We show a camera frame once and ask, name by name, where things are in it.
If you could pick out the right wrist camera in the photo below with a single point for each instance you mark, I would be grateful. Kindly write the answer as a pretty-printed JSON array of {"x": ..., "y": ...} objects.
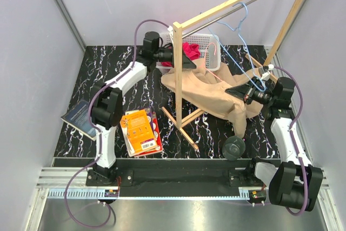
[{"x": 265, "y": 71}]

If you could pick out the dark blue book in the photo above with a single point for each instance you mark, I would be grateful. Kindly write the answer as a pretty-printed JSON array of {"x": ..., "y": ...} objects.
[{"x": 77, "y": 117}]

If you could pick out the white plastic basket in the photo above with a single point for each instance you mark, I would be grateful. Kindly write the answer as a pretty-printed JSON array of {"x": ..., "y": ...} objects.
[{"x": 196, "y": 38}]

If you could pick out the pink wire hanger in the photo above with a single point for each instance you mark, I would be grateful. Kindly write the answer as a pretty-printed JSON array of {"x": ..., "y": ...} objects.
[{"x": 211, "y": 59}]

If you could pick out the orange book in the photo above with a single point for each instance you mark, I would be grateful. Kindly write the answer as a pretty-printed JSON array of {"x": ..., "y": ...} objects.
[{"x": 138, "y": 133}]

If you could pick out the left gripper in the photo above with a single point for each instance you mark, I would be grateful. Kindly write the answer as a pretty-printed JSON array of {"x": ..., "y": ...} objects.
[{"x": 186, "y": 63}]

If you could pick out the wooden clothes rack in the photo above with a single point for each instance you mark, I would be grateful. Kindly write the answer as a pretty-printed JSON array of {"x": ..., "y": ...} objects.
[{"x": 173, "y": 80}]

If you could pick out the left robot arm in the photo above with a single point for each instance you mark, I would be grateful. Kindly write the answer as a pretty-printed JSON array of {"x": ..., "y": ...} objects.
[{"x": 106, "y": 106}]

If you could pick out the black cylindrical cup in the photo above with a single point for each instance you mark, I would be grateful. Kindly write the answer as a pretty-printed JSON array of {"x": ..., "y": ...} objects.
[{"x": 233, "y": 148}]

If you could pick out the red t shirt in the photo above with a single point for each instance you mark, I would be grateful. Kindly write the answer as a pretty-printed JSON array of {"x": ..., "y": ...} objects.
[{"x": 191, "y": 51}]

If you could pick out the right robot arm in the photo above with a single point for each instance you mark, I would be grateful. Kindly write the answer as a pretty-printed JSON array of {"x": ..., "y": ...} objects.
[{"x": 295, "y": 184}]

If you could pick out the purple book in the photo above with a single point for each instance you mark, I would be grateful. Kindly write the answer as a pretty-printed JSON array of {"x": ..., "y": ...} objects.
[{"x": 150, "y": 119}]

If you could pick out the beige t shirt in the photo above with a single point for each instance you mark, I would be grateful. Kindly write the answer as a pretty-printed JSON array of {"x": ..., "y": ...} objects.
[{"x": 206, "y": 90}]

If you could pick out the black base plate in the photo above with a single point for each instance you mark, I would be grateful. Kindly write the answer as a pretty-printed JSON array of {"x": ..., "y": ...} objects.
[{"x": 176, "y": 179}]

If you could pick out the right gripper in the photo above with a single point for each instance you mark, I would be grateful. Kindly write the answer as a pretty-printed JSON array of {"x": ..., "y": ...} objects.
[{"x": 244, "y": 92}]

